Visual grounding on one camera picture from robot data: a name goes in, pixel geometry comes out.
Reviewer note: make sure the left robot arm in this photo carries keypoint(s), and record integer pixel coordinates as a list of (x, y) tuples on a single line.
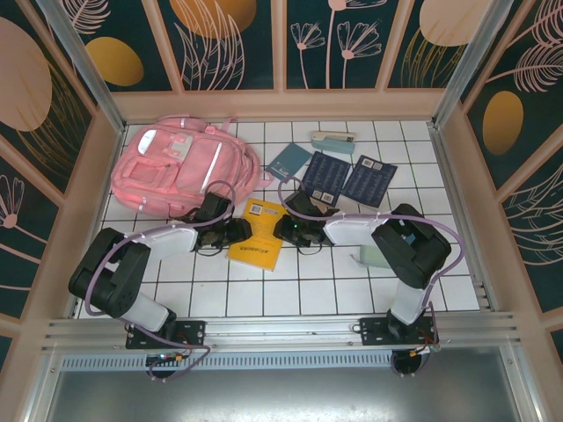
[(110, 272)]

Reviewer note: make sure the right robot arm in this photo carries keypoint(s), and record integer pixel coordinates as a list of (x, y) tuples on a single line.
[(418, 259)]

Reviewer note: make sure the mint green pouch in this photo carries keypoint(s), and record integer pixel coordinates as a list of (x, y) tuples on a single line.
[(371, 257)]

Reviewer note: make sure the aluminium mounting rail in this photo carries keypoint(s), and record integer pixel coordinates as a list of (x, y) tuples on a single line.
[(281, 327)]

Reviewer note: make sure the grey metal plate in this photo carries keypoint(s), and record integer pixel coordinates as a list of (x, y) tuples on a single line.
[(281, 395)]

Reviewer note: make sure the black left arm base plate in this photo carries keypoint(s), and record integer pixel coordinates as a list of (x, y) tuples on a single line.
[(193, 334)]

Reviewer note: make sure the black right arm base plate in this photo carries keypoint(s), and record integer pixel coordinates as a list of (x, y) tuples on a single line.
[(374, 329)]

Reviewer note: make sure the small blue item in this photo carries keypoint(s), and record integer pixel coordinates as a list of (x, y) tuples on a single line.
[(411, 241)]

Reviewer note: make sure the small circuit board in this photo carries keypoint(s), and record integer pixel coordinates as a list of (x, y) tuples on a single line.
[(169, 358), (424, 350)]

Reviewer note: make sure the aluminium corner post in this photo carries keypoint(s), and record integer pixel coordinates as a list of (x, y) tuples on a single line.
[(83, 57), (470, 57)]

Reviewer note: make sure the pink backpack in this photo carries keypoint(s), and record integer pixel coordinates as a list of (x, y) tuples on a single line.
[(176, 167)]

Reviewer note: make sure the yellow book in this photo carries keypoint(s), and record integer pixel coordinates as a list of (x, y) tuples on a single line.
[(257, 255)]

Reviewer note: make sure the aluminium side rail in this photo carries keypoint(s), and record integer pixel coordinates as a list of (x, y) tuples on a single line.
[(451, 176)]

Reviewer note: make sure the dark blue printed book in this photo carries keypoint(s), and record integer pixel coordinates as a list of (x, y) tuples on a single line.
[(327, 171), (369, 178)]

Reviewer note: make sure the teal and beige stapler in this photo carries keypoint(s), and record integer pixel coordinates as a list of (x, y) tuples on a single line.
[(334, 145)]

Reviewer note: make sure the teal notebook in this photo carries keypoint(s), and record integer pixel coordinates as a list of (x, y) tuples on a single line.
[(288, 160)]

